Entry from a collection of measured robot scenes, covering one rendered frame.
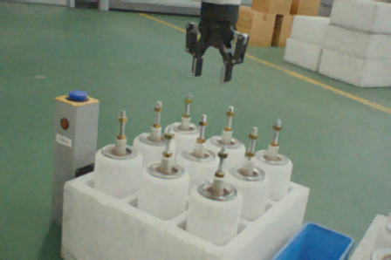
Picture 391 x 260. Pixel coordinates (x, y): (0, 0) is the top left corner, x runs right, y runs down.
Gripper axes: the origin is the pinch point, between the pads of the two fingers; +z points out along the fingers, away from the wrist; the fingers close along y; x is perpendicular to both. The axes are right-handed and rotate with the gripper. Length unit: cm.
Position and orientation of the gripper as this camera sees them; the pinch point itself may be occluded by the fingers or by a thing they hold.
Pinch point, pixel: (210, 73)
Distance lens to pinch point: 97.1
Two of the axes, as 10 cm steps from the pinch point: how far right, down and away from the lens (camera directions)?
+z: -1.2, 9.4, 3.3
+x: -6.0, 1.9, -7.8
